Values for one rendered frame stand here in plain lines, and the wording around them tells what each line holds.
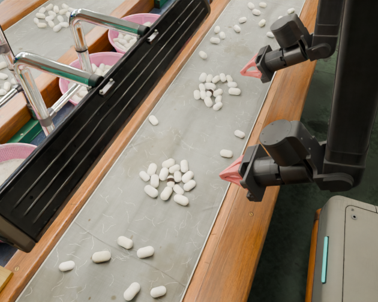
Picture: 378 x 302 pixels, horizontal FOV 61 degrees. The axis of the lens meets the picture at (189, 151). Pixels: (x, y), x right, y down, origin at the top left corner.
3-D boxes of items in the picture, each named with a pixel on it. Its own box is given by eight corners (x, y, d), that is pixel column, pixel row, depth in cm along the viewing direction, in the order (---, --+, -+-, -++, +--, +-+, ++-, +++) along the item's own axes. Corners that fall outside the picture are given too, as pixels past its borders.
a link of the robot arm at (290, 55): (311, 63, 83) (314, 50, 86) (300, 42, 80) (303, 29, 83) (286, 71, 88) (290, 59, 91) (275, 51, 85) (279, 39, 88)
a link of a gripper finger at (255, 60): (233, 69, 95) (260, 58, 89) (240, 56, 99) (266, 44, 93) (243, 86, 98) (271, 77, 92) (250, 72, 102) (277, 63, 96)
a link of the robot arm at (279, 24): (332, 54, 78) (335, 36, 83) (314, 15, 72) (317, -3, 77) (287, 71, 86) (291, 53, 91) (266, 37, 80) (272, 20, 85)
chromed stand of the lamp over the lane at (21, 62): (165, 165, 92) (161, 22, 57) (131, 225, 80) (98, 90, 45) (108, 144, 96) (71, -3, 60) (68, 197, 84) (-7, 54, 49)
